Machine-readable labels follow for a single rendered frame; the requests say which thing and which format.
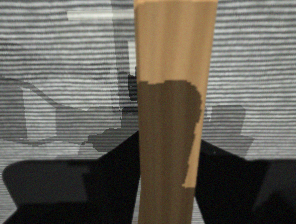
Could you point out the wooden side rail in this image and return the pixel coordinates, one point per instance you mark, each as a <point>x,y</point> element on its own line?
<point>173,41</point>

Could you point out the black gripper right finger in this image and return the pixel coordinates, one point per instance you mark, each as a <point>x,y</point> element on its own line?
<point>233,190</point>

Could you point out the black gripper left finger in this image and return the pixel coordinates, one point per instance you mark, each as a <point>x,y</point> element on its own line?
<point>111,181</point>

